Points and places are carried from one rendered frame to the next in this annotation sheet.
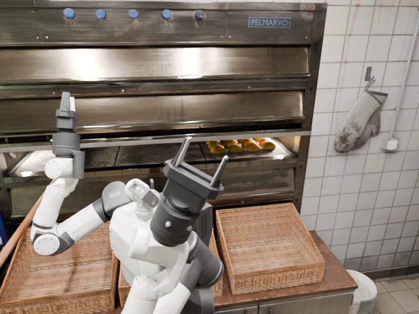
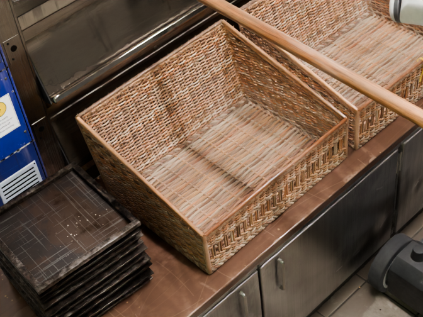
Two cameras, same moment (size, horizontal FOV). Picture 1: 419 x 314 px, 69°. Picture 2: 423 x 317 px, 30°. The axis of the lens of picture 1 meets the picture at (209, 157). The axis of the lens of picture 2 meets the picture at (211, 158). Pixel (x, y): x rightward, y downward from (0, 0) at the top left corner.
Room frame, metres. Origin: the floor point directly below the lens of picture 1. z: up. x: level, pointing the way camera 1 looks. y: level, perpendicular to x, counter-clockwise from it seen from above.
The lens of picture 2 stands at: (0.01, 1.57, 2.19)
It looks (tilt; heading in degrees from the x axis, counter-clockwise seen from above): 45 degrees down; 332
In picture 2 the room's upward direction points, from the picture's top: 8 degrees counter-clockwise
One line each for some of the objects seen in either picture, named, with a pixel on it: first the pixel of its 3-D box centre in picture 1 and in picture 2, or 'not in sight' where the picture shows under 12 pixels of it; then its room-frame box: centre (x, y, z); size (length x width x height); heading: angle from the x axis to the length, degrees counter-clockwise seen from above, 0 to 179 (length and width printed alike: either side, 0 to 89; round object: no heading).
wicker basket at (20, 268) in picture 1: (66, 265); (216, 137); (1.38, 0.82, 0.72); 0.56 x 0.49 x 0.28; 101
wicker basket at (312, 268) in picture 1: (265, 243); not in sight; (1.58, -0.35, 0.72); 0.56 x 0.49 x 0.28; 101
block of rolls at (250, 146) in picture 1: (234, 135); not in sight; (2.27, -0.20, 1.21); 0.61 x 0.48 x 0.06; 10
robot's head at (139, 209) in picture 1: (142, 197); not in sight; (0.85, 0.21, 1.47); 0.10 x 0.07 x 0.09; 43
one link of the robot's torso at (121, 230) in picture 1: (163, 241); not in sight; (0.89, 0.17, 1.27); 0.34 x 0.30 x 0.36; 43
